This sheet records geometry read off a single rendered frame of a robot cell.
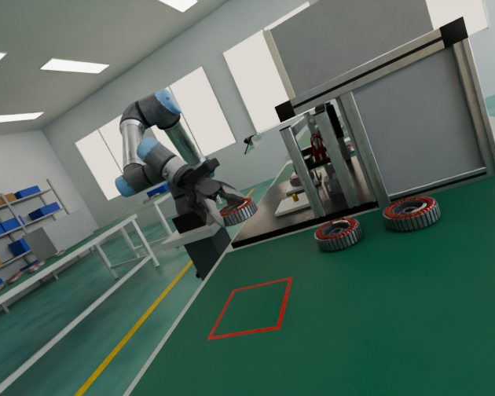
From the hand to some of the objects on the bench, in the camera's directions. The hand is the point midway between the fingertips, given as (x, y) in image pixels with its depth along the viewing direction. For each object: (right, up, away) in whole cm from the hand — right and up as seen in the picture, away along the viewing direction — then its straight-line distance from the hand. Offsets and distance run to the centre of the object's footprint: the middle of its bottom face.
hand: (238, 212), depth 79 cm
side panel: (+51, +6, -4) cm, 52 cm away
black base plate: (+27, +4, +40) cm, 48 cm away
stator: (+26, -7, -7) cm, 27 cm away
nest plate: (+21, +2, +29) cm, 36 cm away
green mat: (+27, -10, -26) cm, 39 cm away
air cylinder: (+34, +6, +24) cm, 42 cm away
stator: (+40, -1, -13) cm, 42 cm away
